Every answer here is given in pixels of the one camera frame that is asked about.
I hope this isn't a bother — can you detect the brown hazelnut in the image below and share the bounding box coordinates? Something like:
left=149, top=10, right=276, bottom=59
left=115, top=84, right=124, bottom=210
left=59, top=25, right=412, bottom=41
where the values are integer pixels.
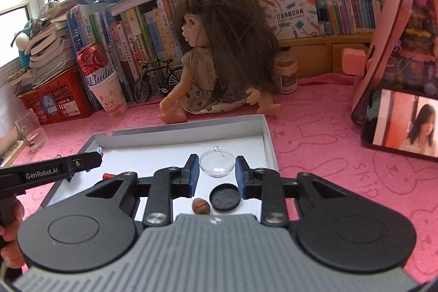
left=192, top=198, right=210, bottom=215

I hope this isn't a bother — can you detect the pink phone stand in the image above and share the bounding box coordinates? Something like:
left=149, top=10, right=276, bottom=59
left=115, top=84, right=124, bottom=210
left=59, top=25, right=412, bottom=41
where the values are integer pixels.
left=342, top=0, right=438, bottom=123

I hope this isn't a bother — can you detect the smartphone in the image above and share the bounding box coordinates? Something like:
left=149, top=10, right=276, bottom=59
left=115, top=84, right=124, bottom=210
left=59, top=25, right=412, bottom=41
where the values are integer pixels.
left=361, top=85, right=438, bottom=161

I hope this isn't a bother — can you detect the black round lid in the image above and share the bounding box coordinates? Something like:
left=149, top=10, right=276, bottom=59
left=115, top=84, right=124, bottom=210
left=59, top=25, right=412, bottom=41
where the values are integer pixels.
left=209, top=185, right=240, bottom=211

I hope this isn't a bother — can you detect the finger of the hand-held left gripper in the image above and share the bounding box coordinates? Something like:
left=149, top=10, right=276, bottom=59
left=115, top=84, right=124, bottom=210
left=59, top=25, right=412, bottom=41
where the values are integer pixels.
left=67, top=148, right=103, bottom=182

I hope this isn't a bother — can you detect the white pencil-print carton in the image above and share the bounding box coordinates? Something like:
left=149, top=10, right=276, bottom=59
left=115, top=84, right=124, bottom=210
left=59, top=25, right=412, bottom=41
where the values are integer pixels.
left=258, top=0, right=320, bottom=39

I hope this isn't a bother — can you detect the red beer can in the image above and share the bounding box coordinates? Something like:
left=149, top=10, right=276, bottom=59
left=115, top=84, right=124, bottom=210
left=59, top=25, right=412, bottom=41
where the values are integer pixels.
left=76, top=42, right=115, bottom=87

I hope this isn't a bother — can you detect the person's left hand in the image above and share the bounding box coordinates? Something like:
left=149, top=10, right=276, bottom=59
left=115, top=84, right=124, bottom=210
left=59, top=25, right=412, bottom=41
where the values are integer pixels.
left=0, top=200, right=25, bottom=271

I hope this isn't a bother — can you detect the blue and white plush toy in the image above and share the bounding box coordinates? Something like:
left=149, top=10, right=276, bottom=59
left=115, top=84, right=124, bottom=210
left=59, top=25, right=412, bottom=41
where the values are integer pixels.
left=14, top=20, right=34, bottom=67

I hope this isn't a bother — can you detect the string of green beads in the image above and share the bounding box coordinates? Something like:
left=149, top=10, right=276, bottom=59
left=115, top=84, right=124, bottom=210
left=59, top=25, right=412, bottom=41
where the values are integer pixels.
left=7, top=70, right=30, bottom=82

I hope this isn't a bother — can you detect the red plastic crate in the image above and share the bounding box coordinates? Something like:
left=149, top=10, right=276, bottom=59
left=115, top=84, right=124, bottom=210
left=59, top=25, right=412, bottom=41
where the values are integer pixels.
left=17, top=66, right=94, bottom=126

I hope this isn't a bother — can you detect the stack of lying books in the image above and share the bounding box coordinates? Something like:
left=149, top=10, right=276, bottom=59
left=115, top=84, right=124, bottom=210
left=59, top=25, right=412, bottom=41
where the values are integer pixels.
left=21, top=1, right=81, bottom=84

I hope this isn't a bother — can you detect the white cat-print paper cup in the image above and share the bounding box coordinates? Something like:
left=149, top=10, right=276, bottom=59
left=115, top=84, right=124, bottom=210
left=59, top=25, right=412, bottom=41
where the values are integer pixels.
left=88, top=70, right=128, bottom=117

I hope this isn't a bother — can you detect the white shallow cardboard box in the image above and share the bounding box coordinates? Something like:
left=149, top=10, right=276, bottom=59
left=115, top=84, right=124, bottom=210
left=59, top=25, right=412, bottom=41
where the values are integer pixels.
left=39, top=113, right=279, bottom=221

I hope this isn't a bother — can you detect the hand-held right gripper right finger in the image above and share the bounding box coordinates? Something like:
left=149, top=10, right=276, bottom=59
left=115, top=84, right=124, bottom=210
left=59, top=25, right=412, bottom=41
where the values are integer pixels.
left=235, top=155, right=346, bottom=227

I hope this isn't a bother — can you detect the pink rabbit-print towel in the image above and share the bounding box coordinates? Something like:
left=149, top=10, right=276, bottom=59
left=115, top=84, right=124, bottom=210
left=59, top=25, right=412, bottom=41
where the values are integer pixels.
left=0, top=73, right=438, bottom=282

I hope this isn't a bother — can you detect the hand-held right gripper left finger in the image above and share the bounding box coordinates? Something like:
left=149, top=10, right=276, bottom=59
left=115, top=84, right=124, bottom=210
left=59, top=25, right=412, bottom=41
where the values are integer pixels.
left=85, top=155, right=200, bottom=227

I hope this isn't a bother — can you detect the clear glass mug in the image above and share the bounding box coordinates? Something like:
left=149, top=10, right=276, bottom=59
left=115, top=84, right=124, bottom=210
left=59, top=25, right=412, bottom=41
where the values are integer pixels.
left=14, top=108, right=47, bottom=153

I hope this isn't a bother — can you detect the clear plastic half sphere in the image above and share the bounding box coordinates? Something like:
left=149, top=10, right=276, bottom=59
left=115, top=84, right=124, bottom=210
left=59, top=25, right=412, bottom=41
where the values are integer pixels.
left=199, top=145, right=235, bottom=179

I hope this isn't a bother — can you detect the black miniature bicycle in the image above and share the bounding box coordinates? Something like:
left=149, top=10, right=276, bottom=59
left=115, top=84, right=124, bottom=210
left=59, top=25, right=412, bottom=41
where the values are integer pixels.
left=133, top=59, right=185, bottom=104

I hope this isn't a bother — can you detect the wooden drawer box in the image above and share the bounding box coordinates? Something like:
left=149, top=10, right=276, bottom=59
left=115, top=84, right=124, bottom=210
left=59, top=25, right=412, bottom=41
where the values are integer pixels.
left=279, top=34, right=373, bottom=78

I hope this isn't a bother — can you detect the brown-haired doll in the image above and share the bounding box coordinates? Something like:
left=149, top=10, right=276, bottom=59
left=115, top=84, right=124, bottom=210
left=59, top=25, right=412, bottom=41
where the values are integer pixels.
left=159, top=0, right=283, bottom=124

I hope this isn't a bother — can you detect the brown lidded jar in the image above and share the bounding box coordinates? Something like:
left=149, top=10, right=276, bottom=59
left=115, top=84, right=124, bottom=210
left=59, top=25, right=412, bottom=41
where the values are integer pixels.
left=274, top=54, right=298, bottom=94

